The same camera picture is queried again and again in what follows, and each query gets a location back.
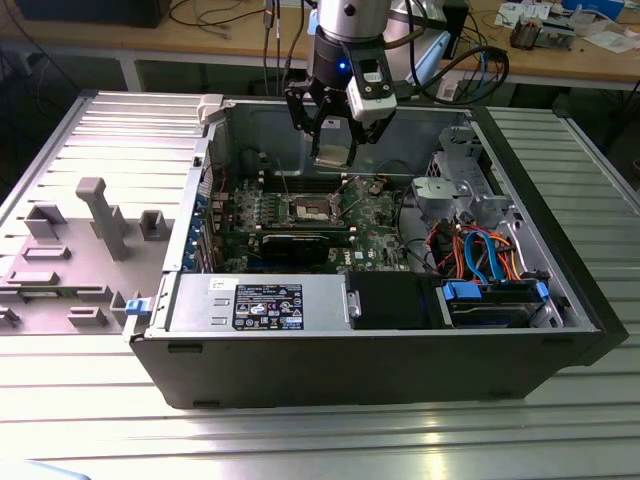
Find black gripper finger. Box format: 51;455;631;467
283;79;335;159
347;112;396;167

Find silver CPU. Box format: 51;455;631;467
313;143;352;169

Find metal socket cover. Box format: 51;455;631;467
327;174;376;224

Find black empty RAM slot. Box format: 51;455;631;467
262;172;347;185
262;182;347;195

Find CPU socket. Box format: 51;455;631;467
280;191;348;226

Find black plastic cover box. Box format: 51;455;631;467
347;272;446;331

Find silver metal drive cage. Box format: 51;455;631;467
427;124;516;236

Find pale grey case clip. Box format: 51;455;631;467
197;93;224;124

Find green motherboard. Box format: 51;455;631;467
197;169;416;274

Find black upright box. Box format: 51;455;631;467
442;0;470;61

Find long RAM stick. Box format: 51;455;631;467
225;221;352;239

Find black graphics card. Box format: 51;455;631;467
259;230;331;267

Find wooden workbench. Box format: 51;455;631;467
0;0;640;91

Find electronic part with heatsink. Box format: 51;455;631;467
509;14;541;51

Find white leaflet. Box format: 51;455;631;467
494;0;551;29

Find hard disk in blue carrier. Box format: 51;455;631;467
439;279;551;330

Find grey electronic module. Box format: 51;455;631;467
539;17;574;50

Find silver power supply unit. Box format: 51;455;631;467
167;272;351;335

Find large black box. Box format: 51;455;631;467
14;0;162;29

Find black PC case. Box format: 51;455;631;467
119;92;630;411

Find white papers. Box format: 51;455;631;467
582;27;640;55

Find blue box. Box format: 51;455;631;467
562;0;626;21

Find grey parts rack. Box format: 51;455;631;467
0;177;176;335

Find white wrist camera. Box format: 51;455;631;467
342;43;399;122

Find blue flat wire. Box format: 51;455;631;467
462;228;489;281
479;232;507;285

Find orange wire bundle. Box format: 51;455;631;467
427;219;531;281

